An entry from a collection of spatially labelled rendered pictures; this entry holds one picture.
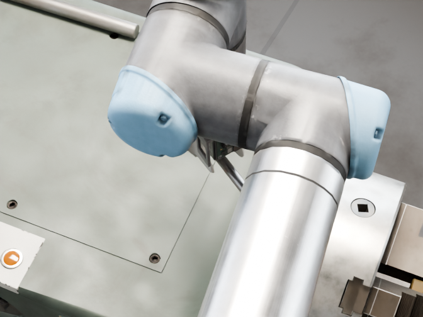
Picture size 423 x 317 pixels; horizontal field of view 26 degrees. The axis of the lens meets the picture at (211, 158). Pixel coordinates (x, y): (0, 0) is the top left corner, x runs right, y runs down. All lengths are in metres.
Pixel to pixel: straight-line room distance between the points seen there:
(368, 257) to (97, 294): 0.35
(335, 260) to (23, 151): 0.45
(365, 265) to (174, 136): 0.55
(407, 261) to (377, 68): 1.65
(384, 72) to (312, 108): 2.26
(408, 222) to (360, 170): 0.68
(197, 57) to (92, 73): 0.62
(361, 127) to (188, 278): 0.51
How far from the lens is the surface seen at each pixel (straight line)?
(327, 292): 1.22
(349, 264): 1.22
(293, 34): 3.02
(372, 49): 3.02
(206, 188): 1.22
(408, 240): 1.39
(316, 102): 0.71
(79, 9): 1.39
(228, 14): 0.78
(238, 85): 0.72
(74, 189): 1.24
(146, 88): 0.72
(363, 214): 1.24
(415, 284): 1.35
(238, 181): 1.01
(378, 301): 1.24
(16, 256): 1.20
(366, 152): 0.71
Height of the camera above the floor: 2.31
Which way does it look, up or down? 58 degrees down
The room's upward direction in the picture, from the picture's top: straight up
